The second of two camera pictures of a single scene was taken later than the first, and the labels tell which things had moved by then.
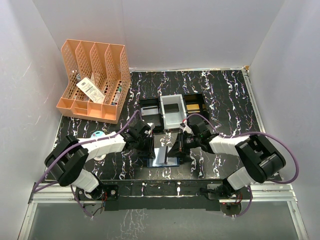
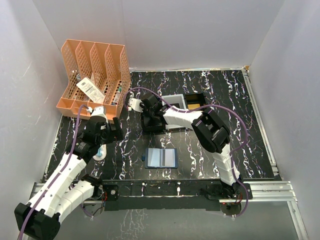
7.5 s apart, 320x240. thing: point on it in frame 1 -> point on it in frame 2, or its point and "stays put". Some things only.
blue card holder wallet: (159, 161) stays put
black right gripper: (178, 146) -> (143, 109)
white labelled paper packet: (91, 90) stays put
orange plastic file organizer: (95, 78) stays put
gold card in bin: (194, 108) stays put
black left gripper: (150, 153) -> (115, 135)
